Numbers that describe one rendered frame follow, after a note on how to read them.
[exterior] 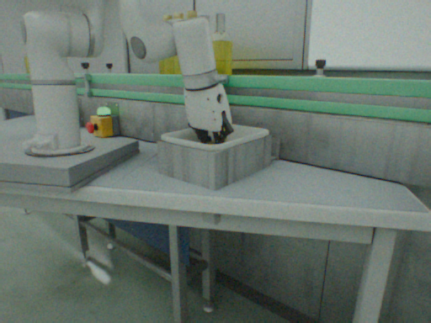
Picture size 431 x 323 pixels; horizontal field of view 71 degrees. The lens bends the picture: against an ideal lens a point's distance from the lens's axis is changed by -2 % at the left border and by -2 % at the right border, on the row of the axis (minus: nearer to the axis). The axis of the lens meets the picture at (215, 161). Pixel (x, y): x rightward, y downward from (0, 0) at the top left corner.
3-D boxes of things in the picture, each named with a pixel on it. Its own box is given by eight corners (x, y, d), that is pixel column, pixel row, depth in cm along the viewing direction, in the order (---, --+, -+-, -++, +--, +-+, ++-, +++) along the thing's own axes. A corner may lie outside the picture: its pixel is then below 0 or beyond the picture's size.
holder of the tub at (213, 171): (280, 160, 82) (282, 131, 79) (215, 191, 61) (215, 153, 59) (229, 150, 92) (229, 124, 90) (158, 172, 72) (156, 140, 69)
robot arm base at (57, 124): (55, 160, 64) (46, 85, 60) (7, 156, 67) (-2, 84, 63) (98, 146, 79) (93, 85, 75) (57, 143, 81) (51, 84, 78)
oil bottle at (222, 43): (232, 102, 98) (233, 31, 92) (221, 103, 94) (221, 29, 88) (218, 101, 102) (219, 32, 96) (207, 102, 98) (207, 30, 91)
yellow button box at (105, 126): (119, 135, 111) (118, 115, 109) (101, 139, 105) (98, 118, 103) (109, 133, 115) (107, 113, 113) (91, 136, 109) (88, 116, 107)
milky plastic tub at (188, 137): (271, 163, 77) (273, 129, 75) (215, 189, 61) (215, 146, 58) (218, 151, 88) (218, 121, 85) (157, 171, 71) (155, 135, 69)
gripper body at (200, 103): (230, 75, 65) (236, 124, 70) (195, 74, 71) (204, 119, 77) (206, 86, 60) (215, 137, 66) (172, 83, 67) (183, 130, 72)
